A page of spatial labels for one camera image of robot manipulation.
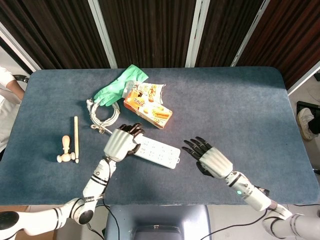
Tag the thin wooden stick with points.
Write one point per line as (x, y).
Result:
(76, 135)

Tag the orange biscuit box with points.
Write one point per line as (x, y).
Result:
(152, 112)

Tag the printed snack bag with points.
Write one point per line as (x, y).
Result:
(150, 90)

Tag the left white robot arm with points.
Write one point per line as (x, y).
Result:
(96, 182)

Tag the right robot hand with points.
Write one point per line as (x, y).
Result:
(215, 162)

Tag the brown twist tie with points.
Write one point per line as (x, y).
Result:
(98, 128)

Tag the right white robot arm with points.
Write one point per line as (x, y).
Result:
(255, 200)

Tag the white metal partition post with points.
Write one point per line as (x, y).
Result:
(250, 32)
(102, 32)
(197, 32)
(18, 48)

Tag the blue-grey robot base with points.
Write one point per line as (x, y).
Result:
(150, 217)

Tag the small wooden mallet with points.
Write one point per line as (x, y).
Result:
(66, 142)

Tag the person in white shirt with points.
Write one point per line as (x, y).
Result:
(7, 112)

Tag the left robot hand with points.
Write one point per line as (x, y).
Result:
(117, 145)

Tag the white remote control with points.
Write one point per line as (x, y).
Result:
(162, 155)

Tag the green rubber glove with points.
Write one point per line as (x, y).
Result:
(115, 87)

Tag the white sneaker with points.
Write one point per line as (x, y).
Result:
(305, 120)

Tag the blue fabric table cover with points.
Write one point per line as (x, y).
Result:
(225, 105)

